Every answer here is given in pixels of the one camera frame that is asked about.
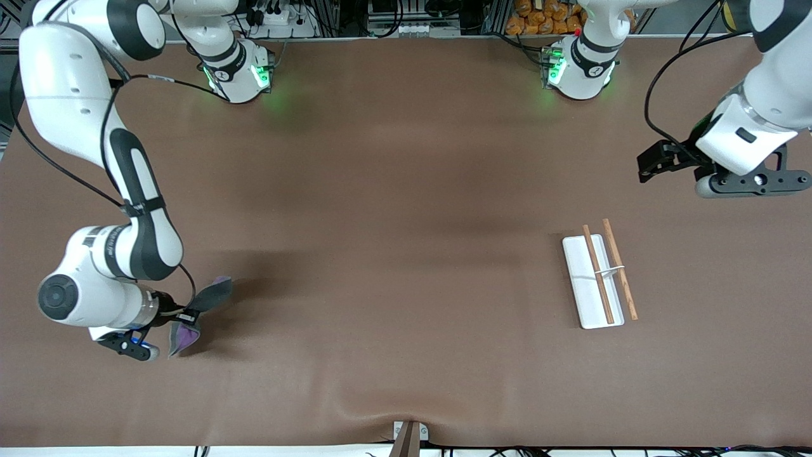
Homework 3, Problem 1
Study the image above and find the grey and purple towel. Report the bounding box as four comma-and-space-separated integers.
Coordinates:
168, 276, 233, 357

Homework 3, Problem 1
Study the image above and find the white rack with wooden rods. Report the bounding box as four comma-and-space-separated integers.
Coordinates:
562, 218, 639, 330

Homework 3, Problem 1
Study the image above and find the orange packets pile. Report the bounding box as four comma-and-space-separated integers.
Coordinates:
506, 0, 587, 36

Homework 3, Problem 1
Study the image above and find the brown table cover mat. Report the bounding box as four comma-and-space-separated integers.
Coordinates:
0, 35, 812, 448

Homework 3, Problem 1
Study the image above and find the white power strip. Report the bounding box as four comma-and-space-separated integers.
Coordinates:
244, 0, 318, 39

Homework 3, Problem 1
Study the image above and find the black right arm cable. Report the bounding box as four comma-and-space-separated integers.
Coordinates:
10, 57, 226, 318

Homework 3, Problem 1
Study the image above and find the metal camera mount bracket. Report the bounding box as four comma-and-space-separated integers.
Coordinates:
392, 420, 429, 457

